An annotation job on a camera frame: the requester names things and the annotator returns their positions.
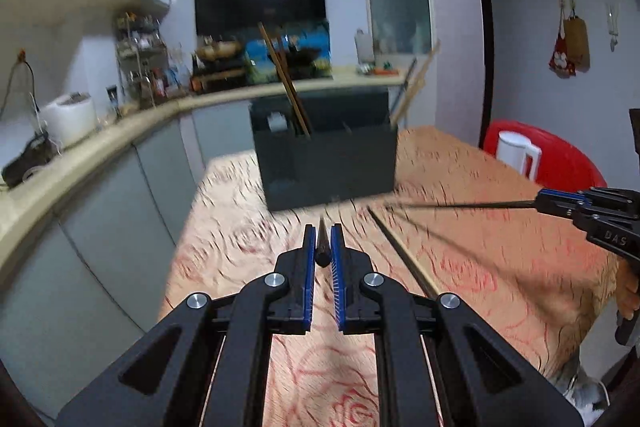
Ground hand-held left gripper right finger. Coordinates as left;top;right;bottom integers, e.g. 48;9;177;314
329;223;583;427

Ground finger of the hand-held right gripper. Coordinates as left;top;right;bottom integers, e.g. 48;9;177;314
534;201;593;223
536;188;601;204

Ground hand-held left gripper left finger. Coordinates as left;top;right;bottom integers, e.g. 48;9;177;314
55;223;318;427

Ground black chopstick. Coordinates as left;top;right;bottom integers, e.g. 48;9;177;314
390;58;418;128
385;201;542;210
366;206;443;300
316;216;331;267

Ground dark green utensil holder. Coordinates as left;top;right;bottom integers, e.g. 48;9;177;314
248;87;399;212

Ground light wooden chopstick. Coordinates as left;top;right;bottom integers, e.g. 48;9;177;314
397;49;438;128
395;39;442;125
395;239;443;298

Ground brown chopstick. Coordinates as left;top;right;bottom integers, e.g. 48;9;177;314
256;22;307;138
267;32;313;136

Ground person's right hand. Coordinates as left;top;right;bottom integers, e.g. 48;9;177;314
622;278;640;315

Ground red plastic chair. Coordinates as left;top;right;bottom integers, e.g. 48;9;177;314
482;119;608;192

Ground white electric kettle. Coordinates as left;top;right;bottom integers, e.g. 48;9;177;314
495;130;543;180

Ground rose pattern tablecloth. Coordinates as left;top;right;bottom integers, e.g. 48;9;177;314
160;125;623;427

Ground red patterned hanging cloth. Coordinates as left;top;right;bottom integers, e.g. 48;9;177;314
548;34;576;78

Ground hanging wooden board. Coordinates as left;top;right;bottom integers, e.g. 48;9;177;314
564;17;590;68

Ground grey lower cabinets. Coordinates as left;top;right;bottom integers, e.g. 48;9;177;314
0;99;261;418

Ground black wok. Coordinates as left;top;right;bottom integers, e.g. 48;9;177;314
285;47;322;65

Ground gas stove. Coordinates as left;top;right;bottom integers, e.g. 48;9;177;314
192;59;251;82

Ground blue backsplash picture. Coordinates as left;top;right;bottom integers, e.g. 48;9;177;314
245;21;332;82

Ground beige kitchen countertop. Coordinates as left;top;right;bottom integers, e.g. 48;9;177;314
0;67;416;253

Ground white plastic jug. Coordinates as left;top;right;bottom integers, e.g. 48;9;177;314
354;29;375;62

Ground brass coloured pan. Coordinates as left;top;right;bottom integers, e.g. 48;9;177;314
196;39;242;62

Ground metal spice rack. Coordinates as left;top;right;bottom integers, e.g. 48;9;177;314
115;12;168;108

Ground white rice cooker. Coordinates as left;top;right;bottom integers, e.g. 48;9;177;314
40;93;97;146

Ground black countertop appliance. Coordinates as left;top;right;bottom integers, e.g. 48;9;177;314
0;132;57;188

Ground white wall intercom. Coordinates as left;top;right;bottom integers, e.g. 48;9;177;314
606;3;621;52

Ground black power cable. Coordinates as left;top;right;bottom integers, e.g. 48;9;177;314
0;49;37;118

